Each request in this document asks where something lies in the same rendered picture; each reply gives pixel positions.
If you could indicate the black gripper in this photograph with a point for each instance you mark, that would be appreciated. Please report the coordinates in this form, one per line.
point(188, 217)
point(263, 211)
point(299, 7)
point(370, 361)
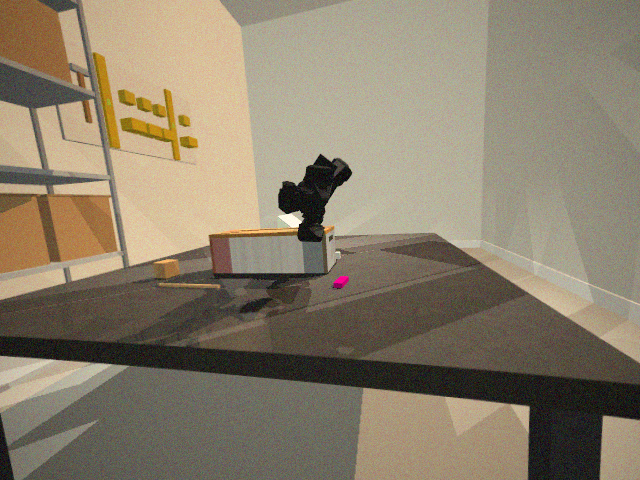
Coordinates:
point(319, 181)

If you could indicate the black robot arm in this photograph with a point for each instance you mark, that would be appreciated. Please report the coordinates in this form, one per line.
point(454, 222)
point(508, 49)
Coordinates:
point(290, 195)

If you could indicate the small pink block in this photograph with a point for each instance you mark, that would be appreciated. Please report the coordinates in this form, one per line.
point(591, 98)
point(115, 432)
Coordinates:
point(341, 281)

